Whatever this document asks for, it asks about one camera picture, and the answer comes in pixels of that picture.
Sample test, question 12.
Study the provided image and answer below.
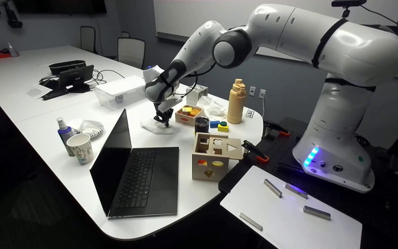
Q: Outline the wall screen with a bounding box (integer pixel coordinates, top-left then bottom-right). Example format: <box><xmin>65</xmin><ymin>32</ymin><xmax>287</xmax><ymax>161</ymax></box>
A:
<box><xmin>12</xmin><ymin>0</ymin><xmax>107</xmax><ymax>15</ymax></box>

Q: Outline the white paper towel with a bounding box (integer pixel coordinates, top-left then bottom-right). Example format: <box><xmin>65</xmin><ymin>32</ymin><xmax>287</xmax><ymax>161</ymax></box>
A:
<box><xmin>140</xmin><ymin>118</ymin><xmax>174</xmax><ymax>135</ymax></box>

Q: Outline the spray bottle with blue label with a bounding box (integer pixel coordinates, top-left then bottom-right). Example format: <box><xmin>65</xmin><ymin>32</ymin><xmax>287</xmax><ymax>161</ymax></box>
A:
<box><xmin>56</xmin><ymin>117</ymin><xmax>76</xmax><ymax>157</ymax></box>

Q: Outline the black jar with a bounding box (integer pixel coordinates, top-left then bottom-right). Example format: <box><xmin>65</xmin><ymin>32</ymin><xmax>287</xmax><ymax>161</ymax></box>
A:
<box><xmin>195</xmin><ymin>116</ymin><xmax>210</xmax><ymax>135</ymax></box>

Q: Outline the black laptop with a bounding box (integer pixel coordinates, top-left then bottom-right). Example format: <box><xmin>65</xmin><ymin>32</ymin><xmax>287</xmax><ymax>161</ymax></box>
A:
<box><xmin>89</xmin><ymin>109</ymin><xmax>180</xmax><ymax>220</ymax></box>

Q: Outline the patterned paper cup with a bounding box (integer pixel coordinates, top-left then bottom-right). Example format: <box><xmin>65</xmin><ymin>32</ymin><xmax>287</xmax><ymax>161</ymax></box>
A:
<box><xmin>66</xmin><ymin>133</ymin><xmax>94</xmax><ymax>165</ymax></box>

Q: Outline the wooden shape sorter box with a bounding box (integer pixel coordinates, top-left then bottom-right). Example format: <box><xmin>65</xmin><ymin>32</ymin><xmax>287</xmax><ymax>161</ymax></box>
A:
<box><xmin>191</xmin><ymin>132</ymin><xmax>244</xmax><ymax>182</ymax></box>

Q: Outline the camera on mount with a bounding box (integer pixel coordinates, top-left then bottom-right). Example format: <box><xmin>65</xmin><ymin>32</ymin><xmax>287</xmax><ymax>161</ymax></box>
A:
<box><xmin>331</xmin><ymin>0</ymin><xmax>398</xmax><ymax>43</ymax></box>

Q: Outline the crumpled white tissue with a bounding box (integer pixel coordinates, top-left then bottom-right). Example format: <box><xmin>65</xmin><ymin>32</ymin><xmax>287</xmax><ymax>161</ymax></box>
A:
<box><xmin>196</xmin><ymin>95</ymin><xmax>227</xmax><ymax>120</ymax></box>

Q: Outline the black wall camera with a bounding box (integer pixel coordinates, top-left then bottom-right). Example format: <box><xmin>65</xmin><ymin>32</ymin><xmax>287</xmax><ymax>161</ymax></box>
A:
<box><xmin>3</xmin><ymin>1</ymin><xmax>23</xmax><ymax>29</ymax></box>

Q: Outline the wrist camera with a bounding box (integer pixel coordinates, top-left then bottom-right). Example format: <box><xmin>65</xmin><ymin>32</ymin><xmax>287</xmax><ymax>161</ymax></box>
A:
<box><xmin>158</xmin><ymin>96</ymin><xmax>183</xmax><ymax>113</ymax></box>

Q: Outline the black desk screen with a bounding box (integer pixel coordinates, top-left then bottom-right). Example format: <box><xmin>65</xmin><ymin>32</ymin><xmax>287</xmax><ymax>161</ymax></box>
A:
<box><xmin>57</xmin><ymin>64</ymin><xmax>95</xmax><ymax>94</ymax></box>

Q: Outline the tan water bottle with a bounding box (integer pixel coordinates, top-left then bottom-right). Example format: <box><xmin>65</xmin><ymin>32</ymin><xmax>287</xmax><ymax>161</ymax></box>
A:
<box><xmin>226</xmin><ymin>78</ymin><xmax>247</xmax><ymax>125</ymax></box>

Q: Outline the red tray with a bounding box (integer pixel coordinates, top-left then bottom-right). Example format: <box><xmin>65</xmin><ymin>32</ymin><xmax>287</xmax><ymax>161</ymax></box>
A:
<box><xmin>0</xmin><ymin>49</ymin><xmax>20</xmax><ymax>59</ymax></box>

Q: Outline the wooden tray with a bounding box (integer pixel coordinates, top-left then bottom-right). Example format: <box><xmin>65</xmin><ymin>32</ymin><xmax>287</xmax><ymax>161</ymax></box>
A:
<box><xmin>175</xmin><ymin>104</ymin><xmax>205</xmax><ymax>127</ymax></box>

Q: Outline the striped plate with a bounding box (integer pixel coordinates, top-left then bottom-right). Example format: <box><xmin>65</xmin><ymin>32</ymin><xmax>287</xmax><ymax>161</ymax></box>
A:
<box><xmin>69</xmin><ymin>120</ymin><xmax>104</xmax><ymax>140</ymax></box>

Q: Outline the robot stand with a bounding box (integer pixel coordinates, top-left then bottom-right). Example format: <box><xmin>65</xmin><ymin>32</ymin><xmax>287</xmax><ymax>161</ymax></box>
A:
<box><xmin>218</xmin><ymin>117</ymin><xmax>398</xmax><ymax>249</ymax></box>

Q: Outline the clear plastic container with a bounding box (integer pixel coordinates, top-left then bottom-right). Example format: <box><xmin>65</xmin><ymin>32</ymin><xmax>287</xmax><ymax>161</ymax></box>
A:
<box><xmin>94</xmin><ymin>75</ymin><xmax>148</xmax><ymax>111</ymax></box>

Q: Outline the black remote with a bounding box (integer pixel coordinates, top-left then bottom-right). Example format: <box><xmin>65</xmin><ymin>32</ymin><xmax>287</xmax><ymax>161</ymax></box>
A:
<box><xmin>41</xmin><ymin>89</ymin><xmax>69</xmax><ymax>101</ymax></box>

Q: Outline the black clamp with orange tips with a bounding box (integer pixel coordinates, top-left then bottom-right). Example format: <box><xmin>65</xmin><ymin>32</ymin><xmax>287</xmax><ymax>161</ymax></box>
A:
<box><xmin>263</xmin><ymin>120</ymin><xmax>291</xmax><ymax>137</ymax></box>
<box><xmin>241</xmin><ymin>140</ymin><xmax>270</xmax><ymax>163</ymax></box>

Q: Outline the silver tissue box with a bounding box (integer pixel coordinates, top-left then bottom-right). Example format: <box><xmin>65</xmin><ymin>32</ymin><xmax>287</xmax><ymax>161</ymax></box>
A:
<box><xmin>186</xmin><ymin>84</ymin><xmax>209</xmax><ymax>106</ymax></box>

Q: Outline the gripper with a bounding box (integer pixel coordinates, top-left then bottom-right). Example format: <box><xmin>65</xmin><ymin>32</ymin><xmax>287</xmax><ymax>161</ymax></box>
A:
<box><xmin>153</xmin><ymin>103</ymin><xmax>172</xmax><ymax>135</ymax></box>

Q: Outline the grey metal bar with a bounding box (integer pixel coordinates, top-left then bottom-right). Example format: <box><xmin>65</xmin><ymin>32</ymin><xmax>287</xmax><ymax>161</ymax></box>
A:
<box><xmin>303</xmin><ymin>205</ymin><xmax>331</xmax><ymax>221</ymax></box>
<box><xmin>285</xmin><ymin>183</ymin><xmax>309</xmax><ymax>199</ymax></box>
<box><xmin>239</xmin><ymin>212</ymin><xmax>264</xmax><ymax>231</ymax></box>
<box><xmin>263</xmin><ymin>178</ymin><xmax>283</xmax><ymax>198</ymax></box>

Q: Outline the white cloth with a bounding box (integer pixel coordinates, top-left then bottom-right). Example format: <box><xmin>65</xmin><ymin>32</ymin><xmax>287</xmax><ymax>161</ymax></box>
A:
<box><xmin>70</xmin><ymin>119</ymin><xmax>103</xmax><ymax>135</ymax></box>

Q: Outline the white board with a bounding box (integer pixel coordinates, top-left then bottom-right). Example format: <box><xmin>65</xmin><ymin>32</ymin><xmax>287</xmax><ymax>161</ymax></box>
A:
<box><xmin>220</xmin><ymin>165</ymin><xmax>363</xmax><ymax>249</ymax></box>

